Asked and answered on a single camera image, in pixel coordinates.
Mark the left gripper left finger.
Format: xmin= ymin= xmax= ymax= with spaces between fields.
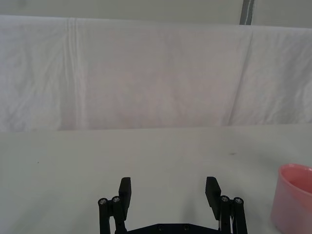
xmin=97 ymin=177 xmax=133 ymax=234

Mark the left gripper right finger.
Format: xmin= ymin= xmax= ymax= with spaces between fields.
xmin=205 ymin=175 xmax=248 ymax=234

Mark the white table cloth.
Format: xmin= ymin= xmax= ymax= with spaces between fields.
xmin=0 ymin=123 xmax=312 ymax=234

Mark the pink plastic cup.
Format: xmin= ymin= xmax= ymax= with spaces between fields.
xmin=270 ymin=163 xmax=312 ymax=234

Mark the white curtain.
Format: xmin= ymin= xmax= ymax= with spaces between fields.
xmin=0 ymin=0 xmax=312 ymax=133

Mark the grey striped post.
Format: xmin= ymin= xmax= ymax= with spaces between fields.
xmin=239 ymin=0 xmax=255 ymax=26

